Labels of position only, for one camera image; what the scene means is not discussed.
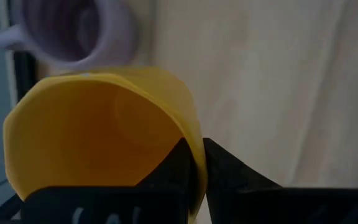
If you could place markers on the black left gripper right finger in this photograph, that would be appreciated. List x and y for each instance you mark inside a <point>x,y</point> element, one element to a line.
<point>275,207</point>

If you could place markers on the pale lilac mug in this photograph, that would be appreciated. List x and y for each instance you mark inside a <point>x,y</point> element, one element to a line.
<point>61,31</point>

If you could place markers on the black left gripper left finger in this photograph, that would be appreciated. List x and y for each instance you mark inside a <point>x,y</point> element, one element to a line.
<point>120,205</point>

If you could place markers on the yellow mug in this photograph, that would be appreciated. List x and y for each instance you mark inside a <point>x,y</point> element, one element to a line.
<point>89,130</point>

